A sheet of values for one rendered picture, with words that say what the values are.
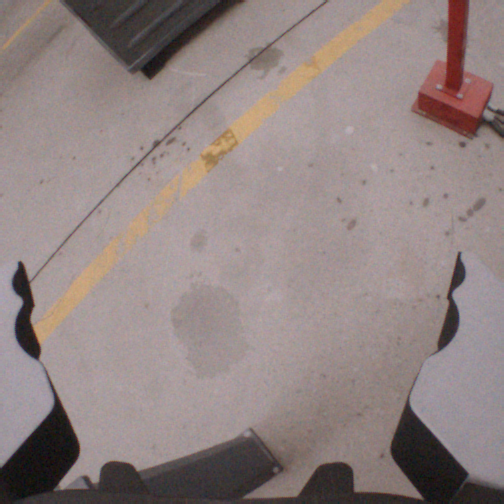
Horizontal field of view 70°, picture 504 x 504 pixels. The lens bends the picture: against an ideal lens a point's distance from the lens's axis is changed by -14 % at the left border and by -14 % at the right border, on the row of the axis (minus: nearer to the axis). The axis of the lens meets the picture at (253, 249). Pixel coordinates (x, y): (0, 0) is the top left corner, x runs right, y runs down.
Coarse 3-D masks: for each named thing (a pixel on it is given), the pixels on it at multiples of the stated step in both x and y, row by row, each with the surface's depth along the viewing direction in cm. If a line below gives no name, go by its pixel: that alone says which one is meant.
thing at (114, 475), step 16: (112, 464) 5; (128, 464) 5; (336, 464) 5; (112, 480) 5; (128, 480) 5; (320, 480) 5; (336, 480) 5; (352, 480) 5; (32, 496) 4; (48, 496) 4; (64, 496) 4; (80, 496) 4; (96, 496) 4; (112, 496) 4; (128, 496) 4; (144, 496) 4; (160, 496) 4; (304, 496) 5; (320, 496) 4; (336, 496) 4; (352, 496) 4; (368, 496) 4; (384, 496) 4; (400, 496) 4
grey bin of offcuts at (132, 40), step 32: (64, 0) 126; (96, 0) 134; (128, 0) 143; (160, 0) 152; (192, 0) 162; (96, 32) 146; (128, 32) 155; (160, 32) 165; (128, 64) 168; (160, 64) 183
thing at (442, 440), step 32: (480, 288) 9; (448, 320) 9; (480, 320) 8; (448, 352) 7; (480, 352) 7; (416, 384) 7; (448, 384) 7; (480, 384) 6; (416, 416) 6; (448, 416) 6; (480, 416) 6; (416, 448) 6; (448, 448) 5; (480, 448) 5; (416, 480) 6; (448, 480) 5; (480, 480) 5
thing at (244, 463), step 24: (192, 456) 89; (216, 456) 94; (240, 456) 104; (264, 456) 115; (144, 480) 66; (168, 480) 72; (192, 480) 78; (216, 480) 85; (240, 480) 93; (264, 480) 108
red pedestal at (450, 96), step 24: (456, 0) 82; (456, 24) 90; (456, 48) 99; (432, 72) 122; (456, 72) 108; (432, 96) 120; (456, 96) 116; (480, 96) 114; (432, 120) 130; (456, 120) 122; (480, 120) 121
